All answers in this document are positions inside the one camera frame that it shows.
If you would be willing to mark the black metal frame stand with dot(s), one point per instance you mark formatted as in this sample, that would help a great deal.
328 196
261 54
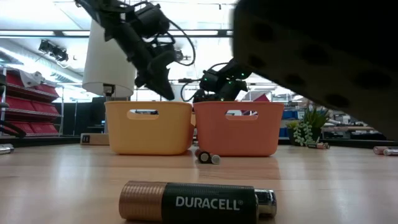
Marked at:
189 80

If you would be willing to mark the orange plastic bin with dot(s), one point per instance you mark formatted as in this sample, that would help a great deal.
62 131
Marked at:
239 140

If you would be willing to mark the red triangular object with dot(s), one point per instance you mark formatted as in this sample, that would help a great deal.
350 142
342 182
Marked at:
262 99

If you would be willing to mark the wooden workbench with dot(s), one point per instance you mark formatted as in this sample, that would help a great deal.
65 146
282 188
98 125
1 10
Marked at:
348 128

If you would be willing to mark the black ceiling camera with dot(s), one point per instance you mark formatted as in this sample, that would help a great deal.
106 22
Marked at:
180 56
54 51

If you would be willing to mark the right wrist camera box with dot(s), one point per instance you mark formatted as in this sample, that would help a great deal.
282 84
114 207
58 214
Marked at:
209 80

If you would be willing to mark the red bin shelf rack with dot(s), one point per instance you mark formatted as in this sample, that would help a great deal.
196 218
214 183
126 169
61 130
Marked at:
18 104

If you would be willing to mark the blue storage bin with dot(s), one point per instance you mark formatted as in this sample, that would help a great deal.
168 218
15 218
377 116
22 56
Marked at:
290 115

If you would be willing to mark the trailing pale green succulent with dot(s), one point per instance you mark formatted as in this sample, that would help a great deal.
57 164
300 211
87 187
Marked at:
303 133

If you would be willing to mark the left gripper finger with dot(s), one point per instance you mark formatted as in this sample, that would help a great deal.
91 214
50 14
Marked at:
161 87

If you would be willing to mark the long ceiling light fixture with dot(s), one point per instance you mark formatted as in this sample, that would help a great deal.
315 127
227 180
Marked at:
59 33

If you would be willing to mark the spiky green potted plant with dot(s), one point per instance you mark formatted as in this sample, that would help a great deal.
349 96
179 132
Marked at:
315 119

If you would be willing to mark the silver black battery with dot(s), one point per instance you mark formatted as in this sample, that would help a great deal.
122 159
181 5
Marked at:
5 150
391 152
215 160

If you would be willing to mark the yellow plastic bin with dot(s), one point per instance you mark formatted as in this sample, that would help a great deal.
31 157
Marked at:
149 137

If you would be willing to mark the copper black Duracell battery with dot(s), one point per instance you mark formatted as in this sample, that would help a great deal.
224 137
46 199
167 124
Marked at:
202 202

